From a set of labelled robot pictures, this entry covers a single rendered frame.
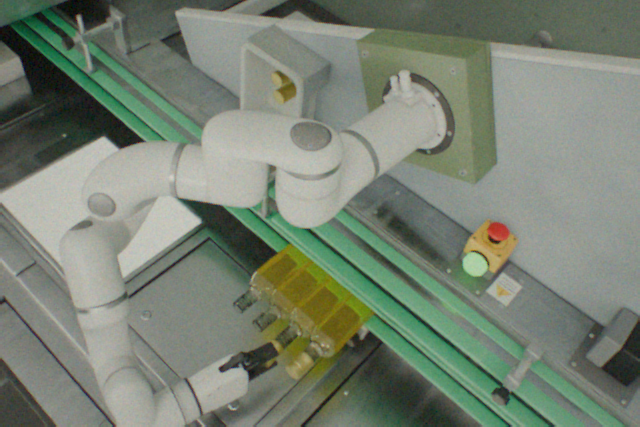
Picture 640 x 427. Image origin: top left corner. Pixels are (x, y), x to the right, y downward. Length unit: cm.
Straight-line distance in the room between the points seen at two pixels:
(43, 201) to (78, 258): 65
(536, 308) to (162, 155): 72
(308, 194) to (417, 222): 43
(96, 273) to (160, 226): 54
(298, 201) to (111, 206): 28
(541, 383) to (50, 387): 97
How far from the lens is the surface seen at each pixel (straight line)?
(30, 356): 150
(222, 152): 86
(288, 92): 136
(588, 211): 112
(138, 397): 112
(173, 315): 144
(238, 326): 142
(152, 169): 94
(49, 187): 170
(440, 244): 125
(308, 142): 85
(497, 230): 118
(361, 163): 95
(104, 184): 96
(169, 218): 158
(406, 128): 101
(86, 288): 106
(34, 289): 154
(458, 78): 101
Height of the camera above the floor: 157
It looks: 32 degrees down
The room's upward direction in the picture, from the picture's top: 128 degrees counter-clockwise
